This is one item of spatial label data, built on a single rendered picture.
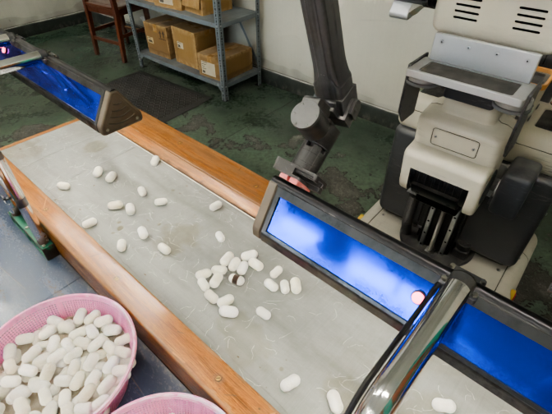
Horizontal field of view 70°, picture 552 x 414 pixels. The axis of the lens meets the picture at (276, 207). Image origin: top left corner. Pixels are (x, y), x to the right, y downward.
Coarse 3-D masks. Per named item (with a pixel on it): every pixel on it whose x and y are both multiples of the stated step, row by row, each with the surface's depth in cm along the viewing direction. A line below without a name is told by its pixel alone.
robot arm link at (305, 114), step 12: (312, 96) 73; (300, 108) 73; (312, 108) 72; (324, 108) 74; (348, 108) 78; (360, 108) 80; (300, 120) 72; (312, 120) 71; (324, 120) 74; (336, 120) 79; (348, 120) 79; (312, 132) 73; (324, 132) 75
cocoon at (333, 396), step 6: (330, 390) 63; (336, 390) 63; (330, 396) 62; (336, 396) 62; (330, 402) 62; (336, 402) 61; (342, 402) 62; (330, 408) 62; (336, 408) 61; (342, 408) 61
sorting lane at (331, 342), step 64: (64, 128) 128; (64, 192) 103; (128, 192) 103; (192, 192) 103; (128, 256) 87; (192, 256) 87; (192, 320) 74; (256, 320) 74; (320, 320) 74; (256, 384) 65; (320, 384) 65; (448, 384) 65
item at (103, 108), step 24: (0, 48) 87; (24, 48) 81; (24, 72) 81; (48, 72) 75; (72, 72) 70; (48, 96) 76; (72, 96) 71; (96, 96) 67; (120, 96) 66; (96, 120) 66; (120, 120) 68
